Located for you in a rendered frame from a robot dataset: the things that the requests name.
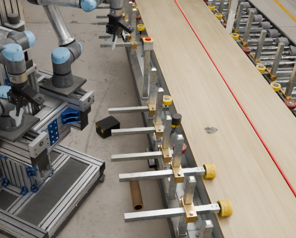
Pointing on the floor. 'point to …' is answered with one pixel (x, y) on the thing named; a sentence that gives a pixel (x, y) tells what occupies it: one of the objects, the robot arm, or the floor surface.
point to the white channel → (231, 16)
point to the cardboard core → (136, 195)
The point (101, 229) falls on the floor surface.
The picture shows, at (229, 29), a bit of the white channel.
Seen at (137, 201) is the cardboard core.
